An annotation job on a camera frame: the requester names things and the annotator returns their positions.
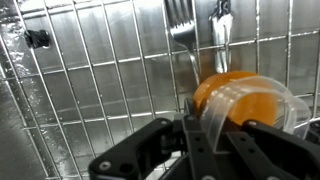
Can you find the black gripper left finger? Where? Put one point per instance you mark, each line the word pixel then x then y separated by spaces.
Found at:
pixel 133 153

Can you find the black rubber grid foot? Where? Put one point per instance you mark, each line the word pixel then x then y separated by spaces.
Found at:
pixel 37 38

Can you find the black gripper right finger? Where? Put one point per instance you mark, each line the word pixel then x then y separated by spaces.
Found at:
pixel 276 146

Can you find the silver metal fork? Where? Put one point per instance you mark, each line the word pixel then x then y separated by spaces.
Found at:
pixel 181 30

